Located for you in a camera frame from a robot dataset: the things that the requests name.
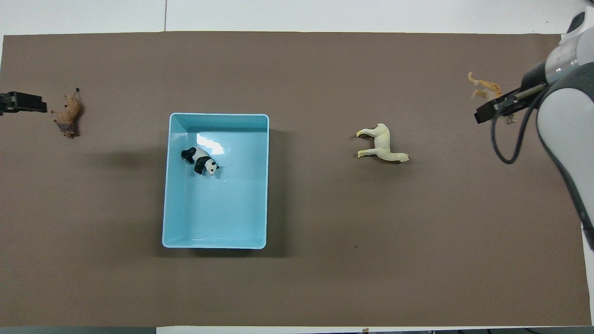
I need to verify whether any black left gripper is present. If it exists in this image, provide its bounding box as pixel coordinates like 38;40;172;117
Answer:
0;91;48;116

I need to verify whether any orange tiger toy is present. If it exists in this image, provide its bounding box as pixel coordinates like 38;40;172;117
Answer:
467;71;517;125

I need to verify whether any black and white panda toy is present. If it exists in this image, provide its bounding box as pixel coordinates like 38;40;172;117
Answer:
181;146;220;176

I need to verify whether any brown table mat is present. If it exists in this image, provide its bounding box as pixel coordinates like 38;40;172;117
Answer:
0;31;593;328

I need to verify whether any cream white horse toy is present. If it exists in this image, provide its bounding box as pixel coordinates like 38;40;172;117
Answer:
356;122;410;164

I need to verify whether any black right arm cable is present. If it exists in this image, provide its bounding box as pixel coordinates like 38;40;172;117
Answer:
491;87;549;165

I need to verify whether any light blue storage box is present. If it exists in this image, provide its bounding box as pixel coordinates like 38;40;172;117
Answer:
161;112;270;251

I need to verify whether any brown lion toy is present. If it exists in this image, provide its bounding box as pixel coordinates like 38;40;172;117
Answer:
51;87;84;139

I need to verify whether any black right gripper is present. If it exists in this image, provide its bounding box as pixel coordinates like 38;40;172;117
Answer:
474;62;549;124

